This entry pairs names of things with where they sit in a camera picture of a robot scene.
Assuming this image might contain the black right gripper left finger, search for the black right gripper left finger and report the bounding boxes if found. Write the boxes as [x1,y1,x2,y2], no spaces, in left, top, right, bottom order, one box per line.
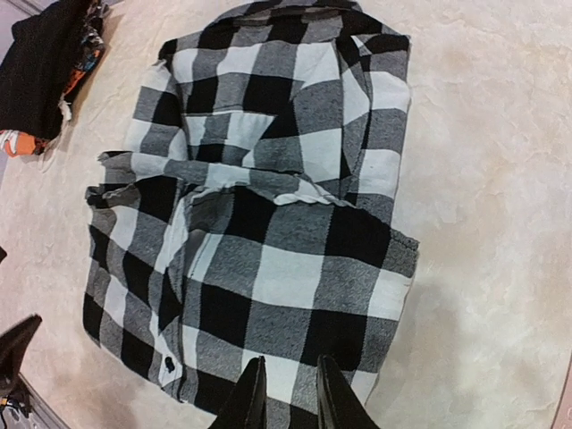
[209,357,267,429]

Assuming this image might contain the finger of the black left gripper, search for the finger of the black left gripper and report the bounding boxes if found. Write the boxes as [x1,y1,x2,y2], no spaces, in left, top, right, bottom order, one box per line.
[0,315,42,397]

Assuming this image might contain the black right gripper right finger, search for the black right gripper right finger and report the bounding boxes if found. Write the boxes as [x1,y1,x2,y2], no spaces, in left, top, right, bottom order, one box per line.
[316,355,379,429]

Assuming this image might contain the black white checked shirt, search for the black white checked shirt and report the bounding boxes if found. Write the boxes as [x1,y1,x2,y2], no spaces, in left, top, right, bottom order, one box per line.
[83,1,418,428]

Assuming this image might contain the black t-shirt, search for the black t-shirt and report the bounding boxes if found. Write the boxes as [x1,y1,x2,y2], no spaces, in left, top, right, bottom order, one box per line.
[1,0,92,140]

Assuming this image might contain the colourful patterned folded shorts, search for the colourful patterned folded shorts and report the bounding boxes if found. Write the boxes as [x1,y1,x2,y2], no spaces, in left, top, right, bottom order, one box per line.
[0,0,108,157]

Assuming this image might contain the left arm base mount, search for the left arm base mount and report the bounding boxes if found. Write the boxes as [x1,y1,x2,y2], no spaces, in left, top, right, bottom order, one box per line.
[1,374,31,428]

